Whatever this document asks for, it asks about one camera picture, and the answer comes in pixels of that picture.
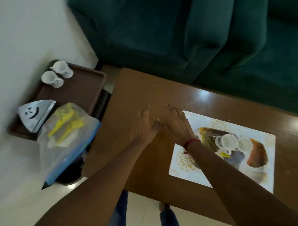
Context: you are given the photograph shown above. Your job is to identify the green velvet sofa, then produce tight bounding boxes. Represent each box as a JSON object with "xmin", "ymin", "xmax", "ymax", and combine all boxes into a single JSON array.
[{"xmin": 66, "ymin": 0, "xmax": 298, "ymax": 115}]

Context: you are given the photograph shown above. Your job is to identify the person's right forearm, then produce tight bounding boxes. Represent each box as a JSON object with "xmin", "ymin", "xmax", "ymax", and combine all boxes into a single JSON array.
[{"xmin": 186, "ymin": 141, "xmax": 298, "ymax": 226}]

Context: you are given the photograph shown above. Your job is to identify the white ceramic cup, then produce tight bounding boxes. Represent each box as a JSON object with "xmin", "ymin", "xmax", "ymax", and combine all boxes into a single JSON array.
[
  {"xmin": 49, "ymin": 60, "xmax": 74, "ymax": 79},
  {"xmin": 237, "ymin": 137, "xmax": 254, "ymax": 155},
  {"xmin": 41, "ymin": 70, "xmax": 65, "ymax": 88},
  {"xmin": 214, "ymin": 134, "xmax": 238, "ymax": 156}
]

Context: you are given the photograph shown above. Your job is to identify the floral white placemat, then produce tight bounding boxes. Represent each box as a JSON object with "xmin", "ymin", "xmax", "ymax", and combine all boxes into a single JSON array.
[{"xmin": 168, "ymin": 110, "xmax": 276, "ymax": 194}]

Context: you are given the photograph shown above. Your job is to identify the red thread wristband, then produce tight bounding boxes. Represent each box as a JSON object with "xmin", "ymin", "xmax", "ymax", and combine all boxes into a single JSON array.
[{"xmin": 183, "ymin": 138, "xmax": 202, "ymax": 154}]

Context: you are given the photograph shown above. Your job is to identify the brown plastic tray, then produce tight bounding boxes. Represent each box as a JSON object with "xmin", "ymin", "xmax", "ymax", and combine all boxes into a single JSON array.
[{"xmin": 8, "ymin": 59, "xmax": 107, "ymax": 141}]

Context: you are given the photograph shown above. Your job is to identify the silver napkin holder smiley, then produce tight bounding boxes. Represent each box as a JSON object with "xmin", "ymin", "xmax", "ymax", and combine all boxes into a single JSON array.
[{"xmin": 18, "ymin": 99, "xmax": 56, "ymax": 133}]

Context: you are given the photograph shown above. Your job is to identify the clear zip bag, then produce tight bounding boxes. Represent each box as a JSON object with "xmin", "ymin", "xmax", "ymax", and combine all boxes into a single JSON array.
[{"xmin": 37, "ymin": 102, "xmax": 101, "ymax": 187}]

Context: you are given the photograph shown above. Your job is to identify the person's left hand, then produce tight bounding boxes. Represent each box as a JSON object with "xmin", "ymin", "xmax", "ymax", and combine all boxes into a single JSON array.
[{"xmin": 130, "ymin": 105, "xmax": 162, "ymax": 147}]

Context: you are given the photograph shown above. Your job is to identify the leaf print serving tray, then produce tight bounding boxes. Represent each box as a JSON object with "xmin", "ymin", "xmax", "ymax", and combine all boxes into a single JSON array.
[{"xmin": 188, "ymin": 127, "xmax": 269, "ymax": 184}]

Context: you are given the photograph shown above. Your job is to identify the person's left forearm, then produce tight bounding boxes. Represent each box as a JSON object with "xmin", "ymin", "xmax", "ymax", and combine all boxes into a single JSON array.
[{"xmin": 35, "ymin": 139, "xmax": 149, "ymax": 226}]

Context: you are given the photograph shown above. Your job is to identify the person's right hand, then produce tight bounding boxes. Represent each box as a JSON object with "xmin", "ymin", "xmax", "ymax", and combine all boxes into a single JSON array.
[{"xmin": 162, "ymin": 104, "xmax": 196, "ymax": 147}]

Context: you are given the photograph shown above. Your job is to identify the person's blue jeans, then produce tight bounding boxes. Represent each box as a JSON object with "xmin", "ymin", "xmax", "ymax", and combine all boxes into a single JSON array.
[{"xmin": 109, "ymin": 190, "xmax": 181, "ymax": 226}]

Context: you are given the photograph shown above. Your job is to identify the black waste bin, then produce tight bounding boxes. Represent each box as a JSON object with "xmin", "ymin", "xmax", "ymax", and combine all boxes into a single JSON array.
[{"xmin": 55, "ymin": 151, "xmax": 88, "ymax": 186}]

